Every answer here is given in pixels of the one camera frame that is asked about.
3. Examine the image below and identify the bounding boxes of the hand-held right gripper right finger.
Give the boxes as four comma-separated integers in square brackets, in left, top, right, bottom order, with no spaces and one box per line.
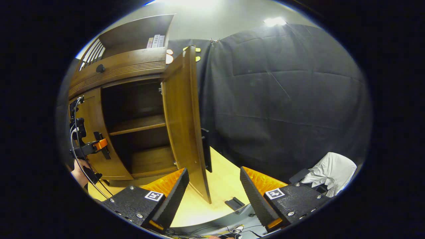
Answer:
[240,166,332,234]

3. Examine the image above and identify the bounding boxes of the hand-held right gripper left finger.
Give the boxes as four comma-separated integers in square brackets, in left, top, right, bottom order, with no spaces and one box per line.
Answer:
[101,168,190,234]

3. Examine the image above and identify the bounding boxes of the wooden cabinet door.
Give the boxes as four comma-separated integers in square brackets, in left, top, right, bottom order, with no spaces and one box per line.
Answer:
[68,87,134,181]
[162,45,212,204]

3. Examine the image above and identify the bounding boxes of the black door handle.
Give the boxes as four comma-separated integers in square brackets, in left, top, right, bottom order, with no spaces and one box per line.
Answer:
[201,128,213,173]

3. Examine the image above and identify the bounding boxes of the wooden double-door shoe cabinet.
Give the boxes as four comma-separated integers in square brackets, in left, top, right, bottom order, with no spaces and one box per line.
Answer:
[67,13,213,204]

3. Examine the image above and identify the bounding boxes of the wooden inner cabinet shelf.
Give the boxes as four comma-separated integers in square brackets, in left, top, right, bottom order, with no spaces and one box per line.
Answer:
[109,115,166,136]

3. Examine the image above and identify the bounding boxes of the white garment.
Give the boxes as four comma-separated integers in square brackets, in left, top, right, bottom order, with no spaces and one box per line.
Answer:
[300,152,357,198]

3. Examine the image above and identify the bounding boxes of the black backdrop cloth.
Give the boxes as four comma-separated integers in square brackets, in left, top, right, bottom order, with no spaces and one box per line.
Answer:
[166,23,372,183]

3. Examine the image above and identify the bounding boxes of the row of upright books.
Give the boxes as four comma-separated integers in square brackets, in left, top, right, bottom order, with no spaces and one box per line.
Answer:
[147,34,165,49]

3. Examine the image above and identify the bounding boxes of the large ceiling light panel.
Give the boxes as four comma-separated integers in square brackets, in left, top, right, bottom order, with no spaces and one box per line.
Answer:
[159,0,226,10]

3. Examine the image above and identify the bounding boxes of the small ceiling light panel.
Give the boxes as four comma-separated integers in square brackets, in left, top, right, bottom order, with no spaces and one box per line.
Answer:
[263,17,288,28]

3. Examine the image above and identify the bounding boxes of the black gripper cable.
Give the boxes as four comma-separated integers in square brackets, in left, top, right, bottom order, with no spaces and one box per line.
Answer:
[70,98,115,199]

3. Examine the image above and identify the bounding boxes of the small black bracket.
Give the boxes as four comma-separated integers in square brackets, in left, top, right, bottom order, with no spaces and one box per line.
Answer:
[224,197,246,211]

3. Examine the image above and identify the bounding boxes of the tangle of thin cables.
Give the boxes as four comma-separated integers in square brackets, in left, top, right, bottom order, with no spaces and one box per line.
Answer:
[164,224,266,239]

